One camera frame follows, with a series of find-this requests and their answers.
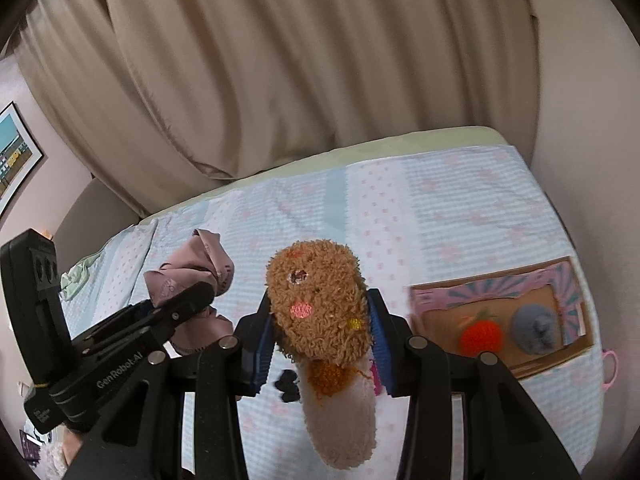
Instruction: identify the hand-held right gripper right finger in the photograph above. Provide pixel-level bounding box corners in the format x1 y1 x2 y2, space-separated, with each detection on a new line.
369 288 582 480

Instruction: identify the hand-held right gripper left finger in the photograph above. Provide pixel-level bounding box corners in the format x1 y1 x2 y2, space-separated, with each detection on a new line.
65 304 276 480

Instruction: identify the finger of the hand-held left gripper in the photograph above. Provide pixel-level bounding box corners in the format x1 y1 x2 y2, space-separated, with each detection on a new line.
134 281 217 333
70 300 153 353

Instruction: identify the pink printed cloth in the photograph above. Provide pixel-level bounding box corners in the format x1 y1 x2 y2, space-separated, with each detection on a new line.
143 228 236 357

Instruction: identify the brown fuzzy sock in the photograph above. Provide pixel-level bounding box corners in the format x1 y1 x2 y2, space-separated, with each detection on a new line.
264 239 379 471

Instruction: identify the cardboard box with pink print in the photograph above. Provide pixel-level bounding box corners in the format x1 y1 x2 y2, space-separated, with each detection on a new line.
408 255 597 380

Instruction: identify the small black cloth piece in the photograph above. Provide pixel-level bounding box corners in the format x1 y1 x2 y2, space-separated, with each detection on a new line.
272 368 301 404

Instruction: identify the orange crochet ball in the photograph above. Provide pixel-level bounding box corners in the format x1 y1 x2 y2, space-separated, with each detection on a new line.
459 309 503 359

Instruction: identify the beige headboard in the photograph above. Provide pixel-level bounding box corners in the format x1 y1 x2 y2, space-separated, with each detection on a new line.
52 179 142 257

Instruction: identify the purple packet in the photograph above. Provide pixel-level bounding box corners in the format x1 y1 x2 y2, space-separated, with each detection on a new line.
18 429 42 464

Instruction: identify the grey fluffy pompom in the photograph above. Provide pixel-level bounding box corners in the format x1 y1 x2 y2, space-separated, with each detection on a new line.
509 302 561 354

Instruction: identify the light blue striped blanket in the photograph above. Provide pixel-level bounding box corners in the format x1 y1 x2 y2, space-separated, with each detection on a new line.
60 144 607 472

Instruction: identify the pale green bed sheet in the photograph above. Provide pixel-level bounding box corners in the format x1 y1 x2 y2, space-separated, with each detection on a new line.
136 126 512 226

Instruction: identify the beige curtain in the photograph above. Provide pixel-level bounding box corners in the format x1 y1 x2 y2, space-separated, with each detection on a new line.
17 0 547 217

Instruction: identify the framed wall picture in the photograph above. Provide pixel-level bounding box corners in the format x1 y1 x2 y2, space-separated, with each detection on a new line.
0 101 45 219

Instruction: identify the pink plastic ring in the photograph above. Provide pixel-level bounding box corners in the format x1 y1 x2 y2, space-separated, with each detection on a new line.
602 349 620 391

